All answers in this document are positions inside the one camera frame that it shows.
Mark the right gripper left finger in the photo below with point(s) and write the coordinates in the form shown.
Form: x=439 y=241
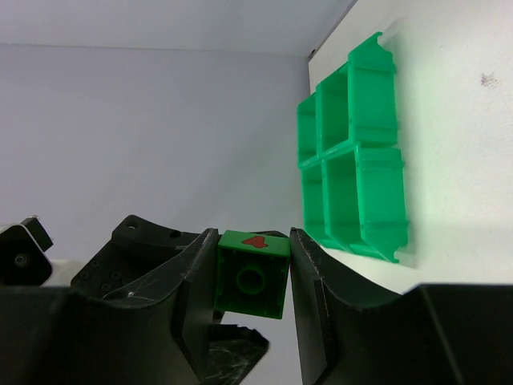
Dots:
x=154 y=330

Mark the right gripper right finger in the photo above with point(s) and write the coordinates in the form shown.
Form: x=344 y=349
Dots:
x=351 y=330

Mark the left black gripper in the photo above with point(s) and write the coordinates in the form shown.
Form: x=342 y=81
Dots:
x=137 y=247

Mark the dark green square lego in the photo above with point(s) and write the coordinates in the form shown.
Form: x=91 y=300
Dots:
x=252 y=273

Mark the green four-compartment sorting tray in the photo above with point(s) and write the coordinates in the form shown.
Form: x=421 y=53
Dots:
x=351 y=165

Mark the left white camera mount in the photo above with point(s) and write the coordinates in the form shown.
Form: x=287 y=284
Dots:
x=23 y=253

